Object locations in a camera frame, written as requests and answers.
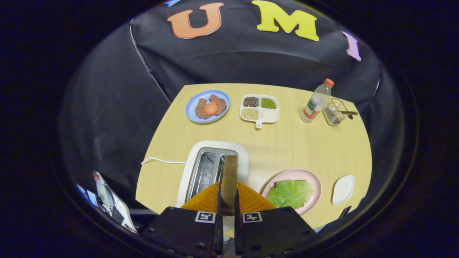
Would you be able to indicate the brown meat patty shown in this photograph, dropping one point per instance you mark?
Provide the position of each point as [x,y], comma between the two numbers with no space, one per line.
[200,111]
[220,104]

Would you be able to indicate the clear bottle with orange cap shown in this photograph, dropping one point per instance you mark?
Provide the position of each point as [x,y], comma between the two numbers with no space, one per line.
[315,104]

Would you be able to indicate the small white square plate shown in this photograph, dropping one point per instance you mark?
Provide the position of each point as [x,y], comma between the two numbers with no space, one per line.
[343,190]

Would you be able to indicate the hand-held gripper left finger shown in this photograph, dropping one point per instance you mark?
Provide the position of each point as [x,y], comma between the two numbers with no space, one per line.
[219,229]

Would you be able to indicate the red tomato slice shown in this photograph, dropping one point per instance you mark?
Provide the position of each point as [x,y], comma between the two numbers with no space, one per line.
[211,108]

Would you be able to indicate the pink round plate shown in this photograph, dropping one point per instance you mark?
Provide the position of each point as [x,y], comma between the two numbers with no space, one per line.
[316,190]

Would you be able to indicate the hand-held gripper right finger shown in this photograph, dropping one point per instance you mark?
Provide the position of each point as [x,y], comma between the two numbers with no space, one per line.
[237,229]

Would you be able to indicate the square brown bread slice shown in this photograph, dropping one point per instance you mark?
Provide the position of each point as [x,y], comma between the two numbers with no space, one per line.
[282,182]

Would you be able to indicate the white toaster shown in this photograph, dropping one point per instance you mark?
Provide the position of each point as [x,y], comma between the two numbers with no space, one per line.
[244,157]

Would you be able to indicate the blue round plate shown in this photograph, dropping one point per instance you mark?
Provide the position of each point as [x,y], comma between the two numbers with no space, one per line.
[190,107]

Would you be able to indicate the dark brown toast slice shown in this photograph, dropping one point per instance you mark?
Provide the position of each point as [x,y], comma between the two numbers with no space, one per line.
[229,179]

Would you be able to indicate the white divided bean tray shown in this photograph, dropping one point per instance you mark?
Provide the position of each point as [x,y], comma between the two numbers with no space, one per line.
[259,109]

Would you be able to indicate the white and blue packaging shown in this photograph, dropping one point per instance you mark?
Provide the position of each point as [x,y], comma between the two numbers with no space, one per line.
[118,211]

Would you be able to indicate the green lettuce leaf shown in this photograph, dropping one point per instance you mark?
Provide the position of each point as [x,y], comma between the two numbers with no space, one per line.
[290,193]

